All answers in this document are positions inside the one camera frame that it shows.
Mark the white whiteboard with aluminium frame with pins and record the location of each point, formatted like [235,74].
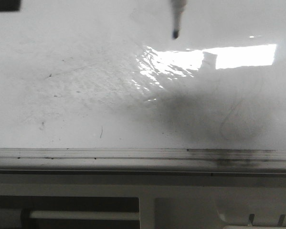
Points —
[100,85]

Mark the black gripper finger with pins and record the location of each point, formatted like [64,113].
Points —
[10,5]

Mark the white whiteboard marker black tip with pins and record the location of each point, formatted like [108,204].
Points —
[178,7]

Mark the white horizontal rod below board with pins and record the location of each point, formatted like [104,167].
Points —
[83,215]

